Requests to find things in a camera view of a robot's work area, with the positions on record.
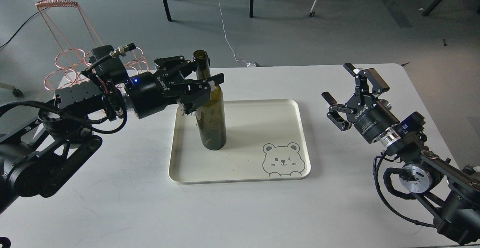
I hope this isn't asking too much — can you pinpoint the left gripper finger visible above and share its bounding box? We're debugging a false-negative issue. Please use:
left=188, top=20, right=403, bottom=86
left=154, top=56, right=197, bottom=84
left=176, top=73, right=224, bottom=114

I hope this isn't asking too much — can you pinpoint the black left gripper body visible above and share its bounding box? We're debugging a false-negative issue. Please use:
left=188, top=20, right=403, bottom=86
left=126, top=72, right=185, bottom=119

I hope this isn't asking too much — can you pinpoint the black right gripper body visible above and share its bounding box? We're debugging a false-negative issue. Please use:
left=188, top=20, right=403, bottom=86
left=347, top=98, right=399, bottom=143

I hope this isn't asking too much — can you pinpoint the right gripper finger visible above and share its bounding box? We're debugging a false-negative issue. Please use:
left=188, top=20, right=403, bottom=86
left=322, top=92, right=357, bottom=131
left=343, top=63, right=390, bottom=100

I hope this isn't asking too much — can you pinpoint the dark green wine bottle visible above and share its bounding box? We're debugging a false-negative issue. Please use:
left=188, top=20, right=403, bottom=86
left=193, top=50, right=227, bottom=150

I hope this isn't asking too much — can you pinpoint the steel double jigger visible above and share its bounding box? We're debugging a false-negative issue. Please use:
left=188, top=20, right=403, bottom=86
left=378, top=99, right=392, bottom=111

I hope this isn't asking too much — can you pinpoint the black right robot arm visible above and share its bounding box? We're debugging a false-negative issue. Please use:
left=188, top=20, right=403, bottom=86
left=322, top=63, right=480, bottom=246

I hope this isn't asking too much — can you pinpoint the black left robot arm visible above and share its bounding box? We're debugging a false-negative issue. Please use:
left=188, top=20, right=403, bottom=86
left=1, top=43, right=224, bottom=212

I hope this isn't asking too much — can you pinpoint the cream bear serving tray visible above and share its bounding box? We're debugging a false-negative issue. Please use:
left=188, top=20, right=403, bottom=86
left=168, top=99, right=311, bottom=184

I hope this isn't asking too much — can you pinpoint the caster wheel at left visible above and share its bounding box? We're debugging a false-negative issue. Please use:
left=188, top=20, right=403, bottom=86
left=0, top=82, right=23, bottom=98

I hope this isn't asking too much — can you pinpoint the white cable on floor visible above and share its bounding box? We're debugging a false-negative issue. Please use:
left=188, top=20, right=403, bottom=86
left=213, top=0, right=256, bottom=68

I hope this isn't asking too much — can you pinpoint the copper wire wine rack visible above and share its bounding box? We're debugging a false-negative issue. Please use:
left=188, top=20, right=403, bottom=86
left=36, top=0, right=150, bottom=91

